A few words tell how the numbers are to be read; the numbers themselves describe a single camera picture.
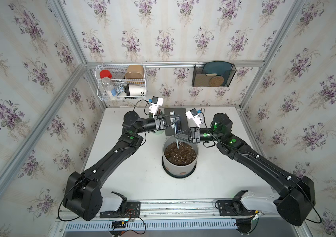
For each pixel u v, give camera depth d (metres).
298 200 0.38
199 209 0.75
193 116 0.60
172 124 0.59
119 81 0.93
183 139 0.61
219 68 0.93
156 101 0.60
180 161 0.80
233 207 0.66
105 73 0.91
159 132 1.01
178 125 0.98
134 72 0.89
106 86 0.90
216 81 0.98
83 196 0.39
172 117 0.60
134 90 0.93
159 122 0.56
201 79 0.96
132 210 0.73
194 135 0.57
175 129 0.61
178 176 0.82
